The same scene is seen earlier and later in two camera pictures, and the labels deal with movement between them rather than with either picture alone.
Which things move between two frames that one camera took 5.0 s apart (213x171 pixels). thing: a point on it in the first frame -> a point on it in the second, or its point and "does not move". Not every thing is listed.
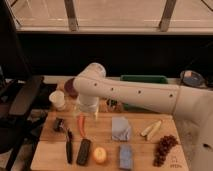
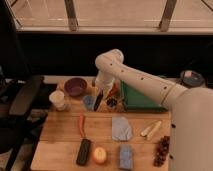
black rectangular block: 85,147 does not move
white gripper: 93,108 -> 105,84
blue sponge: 126,157 does not move
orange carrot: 81,123 does not move
